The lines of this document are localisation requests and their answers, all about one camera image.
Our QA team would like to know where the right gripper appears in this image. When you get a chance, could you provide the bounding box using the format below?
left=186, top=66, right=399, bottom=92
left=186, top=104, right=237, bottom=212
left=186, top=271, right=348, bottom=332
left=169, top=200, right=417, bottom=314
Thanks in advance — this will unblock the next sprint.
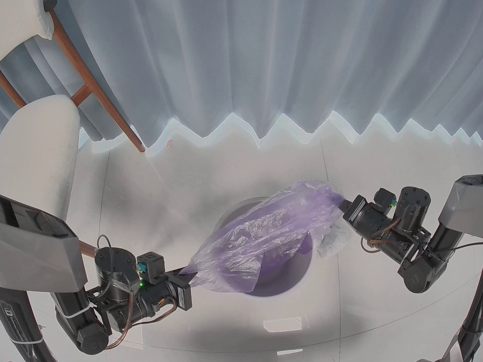
left=342, top=196, right=395, bottom=240

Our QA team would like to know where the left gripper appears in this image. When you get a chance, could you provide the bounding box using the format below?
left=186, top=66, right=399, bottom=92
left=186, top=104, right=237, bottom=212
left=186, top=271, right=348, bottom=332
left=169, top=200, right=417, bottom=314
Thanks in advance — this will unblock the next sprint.
left=138, top=273, right=194, bottom=318

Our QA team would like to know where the purple plastic bag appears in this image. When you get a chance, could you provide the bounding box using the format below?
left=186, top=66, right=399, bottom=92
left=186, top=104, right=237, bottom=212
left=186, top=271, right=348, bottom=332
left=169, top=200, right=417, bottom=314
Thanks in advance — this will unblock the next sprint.
left=179, top=179, right=347, bottom=295

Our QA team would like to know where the white trash bin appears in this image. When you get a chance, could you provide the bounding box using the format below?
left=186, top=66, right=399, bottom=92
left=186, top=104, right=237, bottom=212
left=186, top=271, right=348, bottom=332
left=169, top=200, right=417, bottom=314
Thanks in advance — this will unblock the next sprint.
left=217, top=196, right=312, bottom=299

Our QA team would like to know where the white cushioned wooden chair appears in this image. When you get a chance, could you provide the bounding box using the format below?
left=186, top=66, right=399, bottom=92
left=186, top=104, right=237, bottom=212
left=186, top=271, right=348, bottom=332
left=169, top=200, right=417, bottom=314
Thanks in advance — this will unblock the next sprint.
left=0, top=0, right=146, bottom=260

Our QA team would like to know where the pale blue curtain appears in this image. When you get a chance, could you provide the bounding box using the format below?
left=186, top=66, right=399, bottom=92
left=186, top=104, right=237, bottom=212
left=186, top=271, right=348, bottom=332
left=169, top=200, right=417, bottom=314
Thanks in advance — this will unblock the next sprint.
left=0, top=0, right=483, bottom=151

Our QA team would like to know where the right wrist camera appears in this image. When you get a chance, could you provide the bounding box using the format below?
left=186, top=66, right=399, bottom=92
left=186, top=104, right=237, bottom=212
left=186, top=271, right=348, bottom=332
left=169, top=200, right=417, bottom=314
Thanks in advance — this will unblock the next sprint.
left=374, top=188, right=397, bottom=213

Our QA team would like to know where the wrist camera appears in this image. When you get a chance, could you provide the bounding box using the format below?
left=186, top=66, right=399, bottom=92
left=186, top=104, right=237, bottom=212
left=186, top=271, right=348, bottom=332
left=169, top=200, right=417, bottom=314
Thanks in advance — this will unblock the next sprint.
left=137, top=252, right=176, bottom=284
left=374, top=188, right=397, bottom=213

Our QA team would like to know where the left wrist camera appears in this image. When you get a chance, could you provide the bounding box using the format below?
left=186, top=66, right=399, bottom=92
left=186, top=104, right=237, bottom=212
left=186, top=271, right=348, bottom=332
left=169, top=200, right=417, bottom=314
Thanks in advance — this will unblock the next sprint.
left=137, top=252, right=176, bottom=284

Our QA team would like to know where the black cable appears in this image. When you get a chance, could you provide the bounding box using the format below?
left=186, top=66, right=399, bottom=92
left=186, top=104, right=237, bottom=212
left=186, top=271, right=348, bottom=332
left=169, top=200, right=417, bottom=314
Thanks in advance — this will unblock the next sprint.
left=97, top=235, right=114, bottom=297

